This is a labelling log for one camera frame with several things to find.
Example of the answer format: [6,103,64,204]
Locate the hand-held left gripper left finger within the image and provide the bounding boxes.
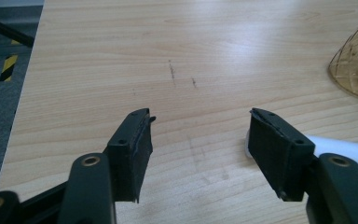
[103,107,157,203]

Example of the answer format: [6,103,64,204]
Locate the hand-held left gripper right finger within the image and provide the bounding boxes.
[247,107,316,203]

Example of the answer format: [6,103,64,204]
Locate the white electric toothbrush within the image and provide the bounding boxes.
[244,130,358,181]

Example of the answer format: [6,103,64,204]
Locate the amber transparent cup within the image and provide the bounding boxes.
[327,3,358,102]

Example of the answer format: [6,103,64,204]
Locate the yellow black floor tape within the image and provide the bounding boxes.
[0,54,19,83]

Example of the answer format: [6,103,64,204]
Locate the black metal stand leg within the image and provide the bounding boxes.
[0,0,35,49]

